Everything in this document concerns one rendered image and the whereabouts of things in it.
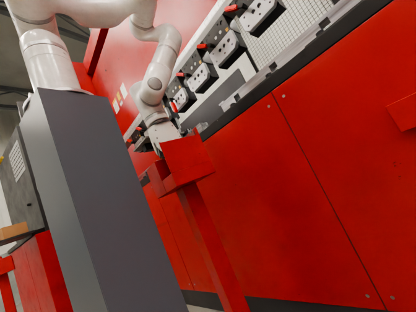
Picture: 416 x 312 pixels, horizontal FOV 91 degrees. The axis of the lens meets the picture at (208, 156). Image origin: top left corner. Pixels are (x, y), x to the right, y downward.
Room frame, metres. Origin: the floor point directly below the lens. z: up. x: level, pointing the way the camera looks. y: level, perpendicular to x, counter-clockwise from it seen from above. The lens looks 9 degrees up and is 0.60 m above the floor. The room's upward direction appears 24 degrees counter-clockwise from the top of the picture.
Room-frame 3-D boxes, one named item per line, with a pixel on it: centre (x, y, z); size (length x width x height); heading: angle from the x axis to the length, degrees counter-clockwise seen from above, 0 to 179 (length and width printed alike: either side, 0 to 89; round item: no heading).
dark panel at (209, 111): (1.81, -0.06, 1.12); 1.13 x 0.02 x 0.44; 46
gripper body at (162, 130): (0.70, 0.11, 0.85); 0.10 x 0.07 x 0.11; 127
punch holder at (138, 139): (1.58, 0.43, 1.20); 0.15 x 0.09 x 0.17; 46
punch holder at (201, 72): (1.02, -0.14, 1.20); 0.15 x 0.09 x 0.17; 46
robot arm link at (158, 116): (0.70, 0.11, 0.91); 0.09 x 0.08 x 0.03; 127
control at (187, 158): (0.76, 0.12, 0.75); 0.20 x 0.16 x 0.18; 37
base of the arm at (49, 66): (0.56, 0.33, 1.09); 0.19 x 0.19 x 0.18
